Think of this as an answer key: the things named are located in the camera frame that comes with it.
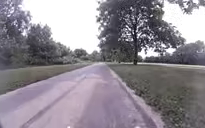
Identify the large broad tree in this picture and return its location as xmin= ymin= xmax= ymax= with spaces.
xmin=96 ymin=0 xmax=186 ymax=66

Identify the purple-grey asphalt path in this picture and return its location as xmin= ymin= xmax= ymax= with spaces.
xmin=0 ymin=62 xmax=165 ymax=128

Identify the row of trees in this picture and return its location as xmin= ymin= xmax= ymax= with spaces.
xmin=0 ymin=0 xmax=103 ymax=71

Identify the wide grass field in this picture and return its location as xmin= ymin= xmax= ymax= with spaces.
xmin=106 ymin=63 xmax=205 ymax=128

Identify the narrow grass strip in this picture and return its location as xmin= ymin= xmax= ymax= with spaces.
xmin=0 ymin=62 xmax=98 ymax=99

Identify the pale grey road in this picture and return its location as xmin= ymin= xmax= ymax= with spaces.
xmin=123 ymin=61 xmax=205 ymax=70

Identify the distant tree line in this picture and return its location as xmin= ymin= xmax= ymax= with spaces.
xmin=139 ymin=39 xmax=205 ymax=66

